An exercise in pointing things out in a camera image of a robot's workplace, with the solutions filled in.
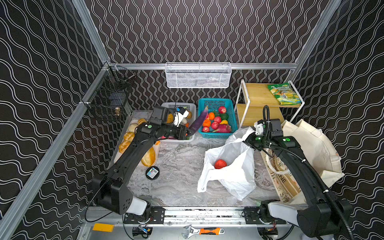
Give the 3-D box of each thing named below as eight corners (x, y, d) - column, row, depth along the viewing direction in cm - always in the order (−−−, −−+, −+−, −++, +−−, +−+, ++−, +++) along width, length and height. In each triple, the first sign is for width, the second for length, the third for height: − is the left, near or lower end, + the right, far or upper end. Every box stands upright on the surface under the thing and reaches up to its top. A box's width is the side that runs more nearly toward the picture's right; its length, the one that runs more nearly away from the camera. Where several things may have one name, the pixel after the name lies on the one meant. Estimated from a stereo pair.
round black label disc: (145, 180, 88) (144, 178, 86) (147, 167, 93) (146, 166, 91) (158, 180, 88) (158, 178, 86) (160, 167, 93) (160, 166, 91)
